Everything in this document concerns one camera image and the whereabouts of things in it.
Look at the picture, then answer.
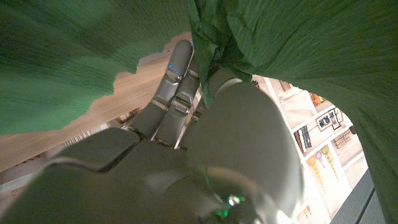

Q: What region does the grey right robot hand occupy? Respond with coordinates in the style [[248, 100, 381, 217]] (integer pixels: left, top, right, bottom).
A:
[[0, 39, 304, 224]]

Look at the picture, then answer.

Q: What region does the green cloth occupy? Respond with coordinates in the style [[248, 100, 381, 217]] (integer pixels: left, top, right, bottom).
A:
[[0, 0, 398, 224]]

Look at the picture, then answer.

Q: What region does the printed bookshelf backdrop cloth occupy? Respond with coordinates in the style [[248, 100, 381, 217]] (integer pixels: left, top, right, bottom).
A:
[[0, 74, 374, 224]]

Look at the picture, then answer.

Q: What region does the grey perforated panel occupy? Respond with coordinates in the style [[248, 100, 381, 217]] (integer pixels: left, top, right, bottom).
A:
[[329, 169, 389, 224]]

